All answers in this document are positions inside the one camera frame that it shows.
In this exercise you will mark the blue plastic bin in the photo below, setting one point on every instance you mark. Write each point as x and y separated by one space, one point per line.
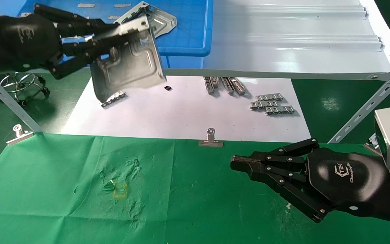
191 34

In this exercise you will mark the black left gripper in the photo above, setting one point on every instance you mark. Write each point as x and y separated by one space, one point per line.
28 40

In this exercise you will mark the small notched metal strip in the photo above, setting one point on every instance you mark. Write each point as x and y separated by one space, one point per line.
116 97
280 110
265 105
269 98

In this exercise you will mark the short metal rail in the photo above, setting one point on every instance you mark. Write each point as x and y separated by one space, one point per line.
238 86
208 85
215 82
228 85

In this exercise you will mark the white paper sheet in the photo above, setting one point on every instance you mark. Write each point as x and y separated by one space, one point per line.
181 112

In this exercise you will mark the grey slotted angle bar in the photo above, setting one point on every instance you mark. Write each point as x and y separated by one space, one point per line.
8 101
367 108

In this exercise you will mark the white metal shelf panel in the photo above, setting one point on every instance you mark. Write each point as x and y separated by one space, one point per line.
283 40

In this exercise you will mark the silver binder clip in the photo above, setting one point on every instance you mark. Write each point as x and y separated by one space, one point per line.
20 135
210 142

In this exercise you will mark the silver metal clip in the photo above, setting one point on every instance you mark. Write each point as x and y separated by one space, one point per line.
371 144

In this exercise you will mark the grey tape piece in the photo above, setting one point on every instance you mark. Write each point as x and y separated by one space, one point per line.
86 5
122 5
114 17

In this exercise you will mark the chrome stool base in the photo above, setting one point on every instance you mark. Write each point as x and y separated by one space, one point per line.
18 88

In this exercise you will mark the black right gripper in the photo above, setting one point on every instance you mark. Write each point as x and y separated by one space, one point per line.
347 179

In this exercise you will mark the green cloth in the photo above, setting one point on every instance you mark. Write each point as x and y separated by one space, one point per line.
181 203

